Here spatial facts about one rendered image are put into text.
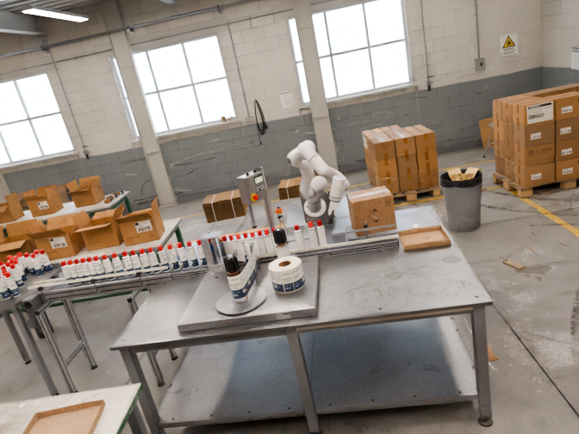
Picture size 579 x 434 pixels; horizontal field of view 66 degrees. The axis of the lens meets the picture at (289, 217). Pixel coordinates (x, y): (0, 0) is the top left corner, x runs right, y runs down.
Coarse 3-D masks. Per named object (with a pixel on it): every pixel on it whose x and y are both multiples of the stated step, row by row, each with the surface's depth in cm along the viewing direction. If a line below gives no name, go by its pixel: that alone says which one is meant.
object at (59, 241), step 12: (60, 216) 465; (72, 216) 463; (36, 228) 444; (48, 228) 462; (60, 228) 461; (72, 228) 446; (36, 240) 436; (48, 240) 437; (60, 240) 437; (72, 240) 439; (48, 252) 441; (60, 252) 441; (72, 252) 441
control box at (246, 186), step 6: (252, 174) 308; (258, 174) 310; (240, 180) 305; (246, 180) 302; (252, 180) 306; (240, 186) 307; (246, 186) 303; (252, 186) 306; (240, 192) 310; (246, 192) 306; (252, 192) 307; (258, 192) 311; (264, 192) 315; (246, 198) 308; (252, 198) 307; (258, 198) 312
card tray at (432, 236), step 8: (400, 232) 319; (408, 232) 319; (416, 232) 318; (424, 232) 316; (432, 232) 314; (440, 232) 311; (408, 240) 309; (416, 240) 307; (424, 240) 304; (432, 240) 302; (440, 240) 292; (448, 240) 291; (408, 248) 296; (416, 248) 295
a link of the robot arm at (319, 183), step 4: (320, 176) 354; (312, 180) 352; (316, 180) 351; (320, 180) 351; (324, 180) 352; (312, 184) 350; (316, 184) 350; (320, 184) 351; (324, 184) 352; (316, 188) 350; (320, 188) 351; (324, 188) 354; (316, 192) 352; (320, 192) 360; (316, 196) 363; (320, 196) 363; (308, 200) 366; (312, 200) 364; (316, 200) 364; (320, 200) 369
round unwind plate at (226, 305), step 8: (256, 288) 274; (224, 296) 273; (232, 296) 271; (248, 296) 267; (256, 296) 265; (264, 296) 263; (216, 304) 266; (224, 304) 264; (232, 304) 262; (240, 304) 260; (248, 304) 258; (256, 304) 256; (224, 312) 255; (232, 312) 254; (240, 312) 252
